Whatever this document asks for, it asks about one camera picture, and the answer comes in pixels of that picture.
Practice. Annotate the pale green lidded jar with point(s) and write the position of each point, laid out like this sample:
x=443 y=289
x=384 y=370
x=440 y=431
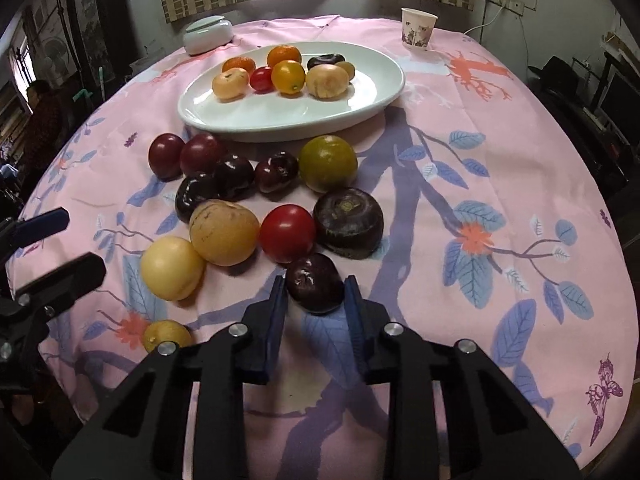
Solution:
x=207 y=37

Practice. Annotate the wooden wall strip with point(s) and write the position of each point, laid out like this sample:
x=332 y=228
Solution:
x=620 y=46

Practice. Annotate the pale green round plate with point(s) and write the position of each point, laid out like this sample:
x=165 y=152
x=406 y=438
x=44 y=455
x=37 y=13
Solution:
x=300 y=115

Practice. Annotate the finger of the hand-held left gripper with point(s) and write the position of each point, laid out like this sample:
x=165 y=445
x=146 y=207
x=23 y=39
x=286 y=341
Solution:
x=65 y=277
x=42 y=225

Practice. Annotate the black hat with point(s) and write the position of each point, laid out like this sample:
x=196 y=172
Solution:
x=557 y=72

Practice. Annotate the small yellow plum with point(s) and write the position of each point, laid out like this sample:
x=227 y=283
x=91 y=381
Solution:
x=167 y=334
x=351 y=69

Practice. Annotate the white wall socket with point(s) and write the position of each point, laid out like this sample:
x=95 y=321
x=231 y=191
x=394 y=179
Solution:
x=515 y=7

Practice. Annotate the yellow apricot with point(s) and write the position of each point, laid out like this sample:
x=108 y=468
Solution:
x=172 y=267

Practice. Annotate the tan yellow pepino melon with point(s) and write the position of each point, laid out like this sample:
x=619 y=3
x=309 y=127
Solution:
x=327 y=81

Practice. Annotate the white fan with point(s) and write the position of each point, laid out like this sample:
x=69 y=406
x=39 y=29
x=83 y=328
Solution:
x=54 y=52

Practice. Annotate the red tomato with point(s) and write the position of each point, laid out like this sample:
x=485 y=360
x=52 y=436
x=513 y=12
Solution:
x=287 y=233
x=260 y=79

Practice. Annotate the orange yellow tomato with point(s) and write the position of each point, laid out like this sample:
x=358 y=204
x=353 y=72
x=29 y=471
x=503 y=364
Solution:
x=288 y=76

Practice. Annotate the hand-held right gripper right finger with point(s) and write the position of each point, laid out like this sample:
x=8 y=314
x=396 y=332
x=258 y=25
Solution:
x=356 y=330

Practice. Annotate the spotted yellow pepino melon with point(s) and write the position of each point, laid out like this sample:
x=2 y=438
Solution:
x=231 y=83

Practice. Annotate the pink floral tablecloth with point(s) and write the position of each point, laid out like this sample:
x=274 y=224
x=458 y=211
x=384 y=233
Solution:
x=450 y=160

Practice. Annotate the dark framed picture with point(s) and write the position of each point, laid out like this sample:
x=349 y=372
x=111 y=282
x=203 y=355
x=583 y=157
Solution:
x=90 y=25

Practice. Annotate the striped yellow pepino melon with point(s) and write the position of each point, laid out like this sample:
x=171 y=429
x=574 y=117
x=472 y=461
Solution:
x=224 y=232

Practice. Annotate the black desk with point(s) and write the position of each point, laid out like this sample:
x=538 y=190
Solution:
x=585 y=125

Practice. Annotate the printed paper cup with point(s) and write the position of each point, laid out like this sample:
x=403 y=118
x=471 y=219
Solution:
x=419 y=30

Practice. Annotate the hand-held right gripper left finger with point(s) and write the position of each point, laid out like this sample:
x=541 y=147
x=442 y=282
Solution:
x=275 y=340

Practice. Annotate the dark red plum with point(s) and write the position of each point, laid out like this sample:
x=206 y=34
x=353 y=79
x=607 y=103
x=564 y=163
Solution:
x=166 y=156
x=201 y=154

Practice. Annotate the teal plastic hook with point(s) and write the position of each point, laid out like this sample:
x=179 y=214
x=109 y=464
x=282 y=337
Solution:
x=82 y=95

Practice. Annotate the computer monitor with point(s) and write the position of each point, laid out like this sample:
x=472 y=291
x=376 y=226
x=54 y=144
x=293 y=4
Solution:
x=620 y=105

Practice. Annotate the dark purple plum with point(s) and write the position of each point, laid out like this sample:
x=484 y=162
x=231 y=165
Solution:
x=276 y=171
x=315 y=282
x=234 y=176
x=196 y=197

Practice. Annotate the green mandarin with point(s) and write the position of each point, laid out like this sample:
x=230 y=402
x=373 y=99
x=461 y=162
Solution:
x=328 y=163

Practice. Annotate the dark purple water chestnut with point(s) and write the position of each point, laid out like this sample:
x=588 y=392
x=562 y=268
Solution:
x=348 y=222

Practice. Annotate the wrinkled dark water chestnut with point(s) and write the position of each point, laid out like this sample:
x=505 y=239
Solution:
x=326 y=60

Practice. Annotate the orange mandarin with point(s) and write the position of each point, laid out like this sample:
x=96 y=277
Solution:
x=284 y=55
x=238 y=64

